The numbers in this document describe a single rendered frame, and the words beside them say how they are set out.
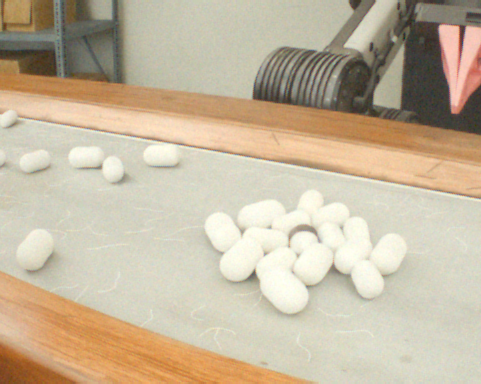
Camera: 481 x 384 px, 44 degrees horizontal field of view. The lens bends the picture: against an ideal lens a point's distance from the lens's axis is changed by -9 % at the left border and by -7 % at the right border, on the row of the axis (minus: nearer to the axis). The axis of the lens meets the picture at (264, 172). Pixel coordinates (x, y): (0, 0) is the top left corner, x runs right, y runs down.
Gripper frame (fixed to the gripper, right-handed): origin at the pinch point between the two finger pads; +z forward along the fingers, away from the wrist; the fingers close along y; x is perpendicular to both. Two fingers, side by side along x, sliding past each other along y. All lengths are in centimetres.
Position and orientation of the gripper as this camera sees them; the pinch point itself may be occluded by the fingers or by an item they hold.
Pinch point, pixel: (455, 102)
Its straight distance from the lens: 57.8
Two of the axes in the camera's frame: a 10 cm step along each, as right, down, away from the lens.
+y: 9.0, 1.4, -4.0
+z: -3.1, 8.6, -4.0
